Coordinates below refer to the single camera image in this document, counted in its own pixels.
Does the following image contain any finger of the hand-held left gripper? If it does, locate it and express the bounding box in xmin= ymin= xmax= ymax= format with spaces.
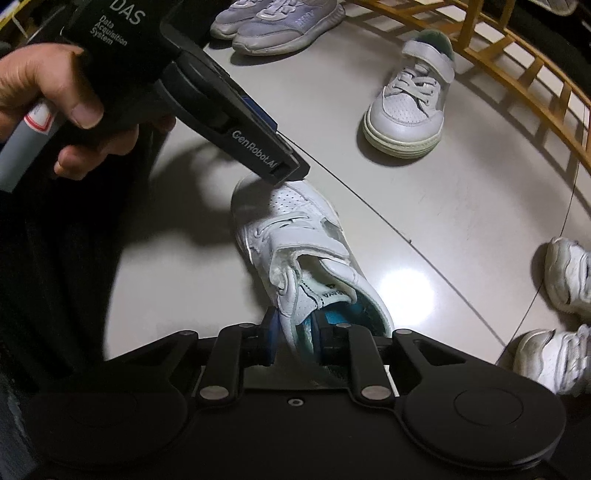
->
xmin=241 ymin=93 xmax=311 ymax=186

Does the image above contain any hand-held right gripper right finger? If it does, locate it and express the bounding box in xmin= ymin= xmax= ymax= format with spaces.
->
xmin=318 ymin=323 xmax=465 ymax=402

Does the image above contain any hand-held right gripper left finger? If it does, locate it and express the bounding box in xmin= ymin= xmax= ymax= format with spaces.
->
xmin=131 ymin=307 xmax=279 ymax=402

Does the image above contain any lavender dial sneaker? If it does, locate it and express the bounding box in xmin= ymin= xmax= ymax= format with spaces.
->
xmin=210 ymin=0 xmax=278 ymax=40
xmin=231 ymin=0 xmax=346 ymax=57

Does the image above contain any white sneaker green lining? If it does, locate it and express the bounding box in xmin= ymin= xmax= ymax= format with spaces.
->
xmin=230 ymin=180 xmax=399 ymax=391
xmin=361 ymin=28 xmax=457 ymax=161

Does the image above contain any white chunky double-strap sneaker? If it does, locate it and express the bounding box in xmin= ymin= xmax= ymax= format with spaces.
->
xmin=545 ymin=237 xmax=591 ymax=324
xmin=512 ymin=323 xmax=591 ymax=395

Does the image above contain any wooden shoe rack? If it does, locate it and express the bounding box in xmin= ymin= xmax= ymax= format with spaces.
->
xmin=351 ymin=0 xmax=591 ymax=178

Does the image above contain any person's left hand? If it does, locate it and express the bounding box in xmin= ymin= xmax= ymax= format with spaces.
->
xmin=0 ymin=45 xmax=176 ymax=179

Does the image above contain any low wooden cabinet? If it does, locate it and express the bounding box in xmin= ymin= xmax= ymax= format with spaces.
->
xmin=0 ymin=0 xmax=70 ymax=47

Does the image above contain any person's left leg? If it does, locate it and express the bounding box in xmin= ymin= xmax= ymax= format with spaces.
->
xmin=0 ymin=138 xmax=176 ymax=384

